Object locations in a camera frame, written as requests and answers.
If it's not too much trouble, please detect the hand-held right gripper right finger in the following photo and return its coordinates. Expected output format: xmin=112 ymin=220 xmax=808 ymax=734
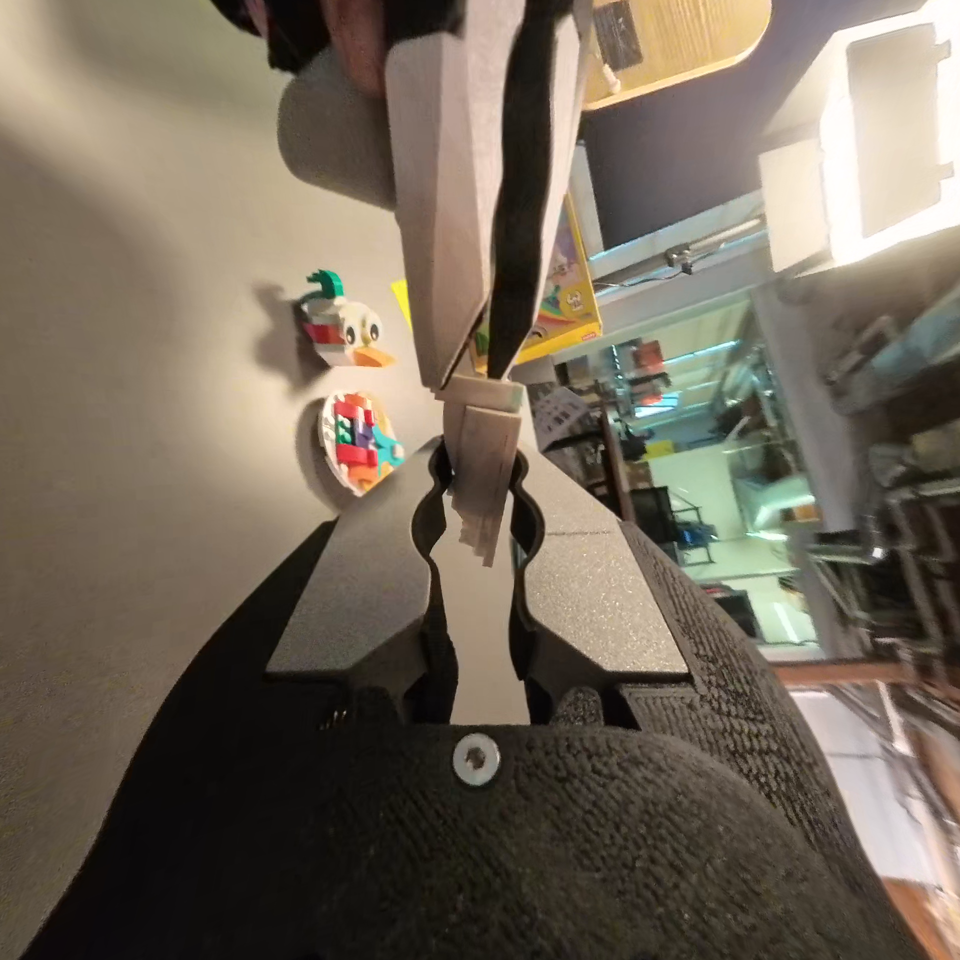
xmin=508 ymin=448 xmax=691 ymax=684

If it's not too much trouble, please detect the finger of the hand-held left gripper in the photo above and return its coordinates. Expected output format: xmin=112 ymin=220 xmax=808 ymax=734
xmin=486 ymin=0 xmax=595 ymax=381
xmin=384 ymin=0 xmax=520 ymax=396

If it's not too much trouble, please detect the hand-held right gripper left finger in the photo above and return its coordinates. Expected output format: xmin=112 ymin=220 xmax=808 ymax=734
xmin=264 ymin=438 xmax=460 ymax=684

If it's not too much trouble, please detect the round white lego base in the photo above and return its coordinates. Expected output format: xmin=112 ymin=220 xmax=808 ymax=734
xmin=318 ymin=390 xmax=408 ymax=498

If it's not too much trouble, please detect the white lego unicorn head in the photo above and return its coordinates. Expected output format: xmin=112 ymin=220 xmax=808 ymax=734
xmin=298 ymin=268 xmax=397 ymax=370

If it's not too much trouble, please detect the white lego wing plate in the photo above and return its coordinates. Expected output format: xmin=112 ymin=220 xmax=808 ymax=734
xmin=441 ymin=375 xmax=526 ymax=569

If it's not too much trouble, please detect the yellow lego box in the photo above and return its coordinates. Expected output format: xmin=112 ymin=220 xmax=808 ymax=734
xmin=468 ymin=193 xmax=605 ymax=370

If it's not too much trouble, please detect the person's left hand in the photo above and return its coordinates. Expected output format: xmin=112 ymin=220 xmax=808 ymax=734
xmin=328 ymin=0 xmax=388 ymax=96

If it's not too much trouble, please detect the beige book stand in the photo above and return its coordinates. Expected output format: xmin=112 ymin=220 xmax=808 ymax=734
xmin=581 ymin=0 xmax=774 ymax=114

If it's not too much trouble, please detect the dark monitor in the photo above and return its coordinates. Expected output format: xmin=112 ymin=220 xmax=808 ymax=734
xmin=577 ymin=0 xmax=931 ymax=256

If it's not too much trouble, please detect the printed paper sheet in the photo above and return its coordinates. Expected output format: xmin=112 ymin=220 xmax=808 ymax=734
xmin=531 ymin=384 xmax=595 ymax=453

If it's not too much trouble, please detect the light stand pole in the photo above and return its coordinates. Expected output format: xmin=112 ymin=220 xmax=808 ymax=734
xmin=588 ymin=217 xmax=770 ymax=290

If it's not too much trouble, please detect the ceiling light panel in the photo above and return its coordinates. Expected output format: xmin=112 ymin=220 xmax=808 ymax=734
xmin=757 ymin=21 xmax=960 ymax=275

